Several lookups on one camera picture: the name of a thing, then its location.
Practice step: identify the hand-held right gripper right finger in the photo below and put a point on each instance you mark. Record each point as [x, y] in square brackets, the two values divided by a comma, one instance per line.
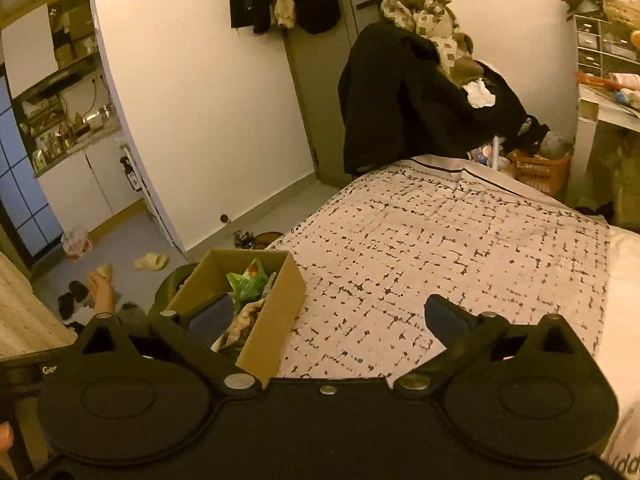
[447, 319]

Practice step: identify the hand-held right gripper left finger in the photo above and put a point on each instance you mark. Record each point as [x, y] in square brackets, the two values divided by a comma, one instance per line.
[212, 321]

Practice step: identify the clear bag of peanuts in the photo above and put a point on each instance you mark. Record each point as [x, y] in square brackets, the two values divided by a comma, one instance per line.
[245, 321]

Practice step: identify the light green snack packet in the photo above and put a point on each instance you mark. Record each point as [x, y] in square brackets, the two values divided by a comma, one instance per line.
[245, 285]

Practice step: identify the cardboard box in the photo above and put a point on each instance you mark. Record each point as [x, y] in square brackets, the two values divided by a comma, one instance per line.
[272, 340]

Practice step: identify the dark green bag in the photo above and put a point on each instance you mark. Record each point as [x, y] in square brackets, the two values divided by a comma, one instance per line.
[172, 287]

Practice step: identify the beige textured cloth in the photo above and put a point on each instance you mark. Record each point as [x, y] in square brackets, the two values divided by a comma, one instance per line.
[25, 310]

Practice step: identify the beige slipper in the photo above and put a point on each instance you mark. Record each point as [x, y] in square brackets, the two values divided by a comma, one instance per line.
[151, 262]
[105, 272]

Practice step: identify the black slipper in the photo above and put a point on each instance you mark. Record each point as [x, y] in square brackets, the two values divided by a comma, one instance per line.
[75, 297]

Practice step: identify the person's foot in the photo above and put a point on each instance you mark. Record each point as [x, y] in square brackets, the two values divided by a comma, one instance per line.
[102, 295]

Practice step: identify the white narrow rack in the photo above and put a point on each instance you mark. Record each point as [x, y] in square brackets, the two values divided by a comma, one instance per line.
[155, 210]

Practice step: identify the red white plastic bag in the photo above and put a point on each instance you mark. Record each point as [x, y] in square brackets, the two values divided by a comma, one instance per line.
[77, 242]

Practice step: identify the black bottle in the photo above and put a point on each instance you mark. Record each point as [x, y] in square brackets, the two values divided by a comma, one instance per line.
[129, 172]

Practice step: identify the orange plastic basket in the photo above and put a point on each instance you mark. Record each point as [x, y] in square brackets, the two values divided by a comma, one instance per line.
[542, 175]

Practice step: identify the white bed sheet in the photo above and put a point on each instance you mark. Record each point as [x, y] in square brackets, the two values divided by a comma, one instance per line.
[622, 310]

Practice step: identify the white kitchen cabinet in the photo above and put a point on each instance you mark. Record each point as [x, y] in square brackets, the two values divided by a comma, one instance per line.
[85, 185]

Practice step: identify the blue paned glass door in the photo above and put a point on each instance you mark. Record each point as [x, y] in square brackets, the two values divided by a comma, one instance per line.
[20, 185]

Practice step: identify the grey plastic bag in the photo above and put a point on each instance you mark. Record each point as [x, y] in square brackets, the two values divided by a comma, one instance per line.
[555, 145]

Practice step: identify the black coat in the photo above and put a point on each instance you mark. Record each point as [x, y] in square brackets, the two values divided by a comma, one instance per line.
[400, 110]

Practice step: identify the white printed cloth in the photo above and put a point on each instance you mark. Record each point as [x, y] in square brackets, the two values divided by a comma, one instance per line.
[625, 460]

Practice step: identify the white crumpled cloth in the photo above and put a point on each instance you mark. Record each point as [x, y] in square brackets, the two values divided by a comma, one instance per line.
[479, 94]

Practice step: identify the white desk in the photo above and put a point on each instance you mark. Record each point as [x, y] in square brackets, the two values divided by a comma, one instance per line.
[587, 125]

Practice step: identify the grey green door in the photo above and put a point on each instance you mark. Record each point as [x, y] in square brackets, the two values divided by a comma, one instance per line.
[310, 100]

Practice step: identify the orange flat packet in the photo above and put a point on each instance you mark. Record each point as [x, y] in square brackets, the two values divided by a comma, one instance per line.
[591, 78]

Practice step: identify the pink tube packet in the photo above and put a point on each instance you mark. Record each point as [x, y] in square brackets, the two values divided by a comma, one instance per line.
[624, 81]

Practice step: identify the patterned hooded jacket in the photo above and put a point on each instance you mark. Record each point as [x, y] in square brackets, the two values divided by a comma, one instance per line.
[415, 10]

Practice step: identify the drawer organizer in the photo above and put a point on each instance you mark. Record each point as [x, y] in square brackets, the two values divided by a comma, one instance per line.
[600, 42]

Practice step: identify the orange ball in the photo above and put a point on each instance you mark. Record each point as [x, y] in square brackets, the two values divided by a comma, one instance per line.
[635, 39]

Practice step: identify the dark tangled object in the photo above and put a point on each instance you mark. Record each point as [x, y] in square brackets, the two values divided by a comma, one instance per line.
[582, 0]

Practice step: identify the woven basket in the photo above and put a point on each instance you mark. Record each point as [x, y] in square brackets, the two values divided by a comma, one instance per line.
[622, 10]

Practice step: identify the white wall cabinet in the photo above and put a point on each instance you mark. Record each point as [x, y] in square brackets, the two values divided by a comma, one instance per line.
[27, 55]

